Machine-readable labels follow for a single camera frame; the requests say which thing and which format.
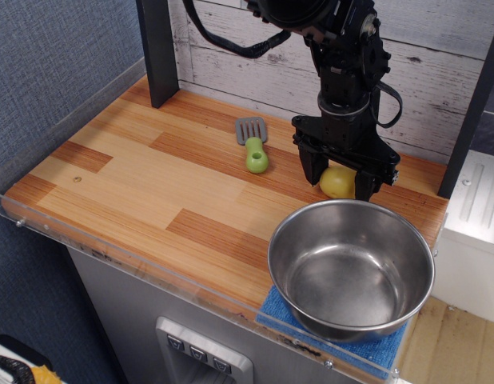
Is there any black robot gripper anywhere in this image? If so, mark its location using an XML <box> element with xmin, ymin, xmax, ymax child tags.
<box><xmin>292</xmin><ymin>98</ymin><xmax>400</xmax><ymax>201</ymax></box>

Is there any yellow potato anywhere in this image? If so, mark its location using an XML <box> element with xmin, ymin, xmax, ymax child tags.
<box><xmin>319</xmin><ymin>166</ymin><xmax>356</xmax><ymax>198</ymax></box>

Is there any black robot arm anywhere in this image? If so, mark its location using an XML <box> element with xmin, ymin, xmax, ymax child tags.
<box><xmin>247</xmin><ymin>1</ymin><xmax>402</xmax><ymax>201</ymax></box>

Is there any stainless steel pot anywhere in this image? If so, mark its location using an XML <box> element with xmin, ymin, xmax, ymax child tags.
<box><xmin>267</xmin><ymin>199</ymin><xmax>436</xmax><ymax>343</ymax></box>

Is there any white toy sink unit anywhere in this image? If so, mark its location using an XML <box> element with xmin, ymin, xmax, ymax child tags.
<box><xmin>432</xmin><ymin>150</ymin><xmax>494</xmax><ymax>322</ymax></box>

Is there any blue cloth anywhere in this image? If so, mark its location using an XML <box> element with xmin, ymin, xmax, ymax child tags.
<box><xmin>256</xmin><ymin>287</ymin><xmax>405</xmax><ymax>383</ymax></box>

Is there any silver dispenser panel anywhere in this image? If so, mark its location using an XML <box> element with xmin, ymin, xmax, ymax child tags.
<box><xmin>156</xmin><ymin>316</ymin><xmax>254</xmax><ymax>383</ymax></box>

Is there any grey toy fridge cabinet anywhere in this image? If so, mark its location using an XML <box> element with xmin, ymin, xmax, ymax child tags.
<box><xmin>70</xmin><ymin>249</ymin><xmax>387</xmax><ymax>383</ymax></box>

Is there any green handled grey spatula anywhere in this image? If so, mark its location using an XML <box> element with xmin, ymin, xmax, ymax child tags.
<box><xmin>235</xmin><ymin>117</ymin><xmax>269</xmax><ymax>174</ymax></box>

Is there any black right vertical post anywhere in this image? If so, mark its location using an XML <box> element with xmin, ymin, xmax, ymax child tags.
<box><xmin>437</xmin><ymin>36</ymin><xmax>494</xmax><ymax>198</ymax></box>

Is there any black vertical post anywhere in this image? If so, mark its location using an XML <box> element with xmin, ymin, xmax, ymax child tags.
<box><xmin>136</xmin><ymin>0</ymin><xmax>180</xmax><ymax>108</ymax></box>
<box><xmin>437</xmin><ymin>36</ymin><xmax>494</xmax><ymax>198</ymax></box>

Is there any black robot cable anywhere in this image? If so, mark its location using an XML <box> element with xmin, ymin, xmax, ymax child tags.
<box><xmin>181</xmin><ymin>0</ymin><xmax>404</xmax><ymax>130</ymax></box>

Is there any black left vertical post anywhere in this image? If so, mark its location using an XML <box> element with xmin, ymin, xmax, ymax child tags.
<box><xmin>136</xmin><ymin>0</ymin><xmax>180</xmax><ymax>108</ymax></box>

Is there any clear acrylic guard rail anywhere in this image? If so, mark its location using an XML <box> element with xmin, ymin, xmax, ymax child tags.
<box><xmin>0</xmin><ymin>59</ymin><xmax>449</xmax><ymax>384</ymax></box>

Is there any black braided hose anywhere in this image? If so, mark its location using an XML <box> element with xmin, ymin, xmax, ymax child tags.
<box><xmin>0</xmin><ymin>351</ymin><xmax>37</xmax><ymax>384</ymax></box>

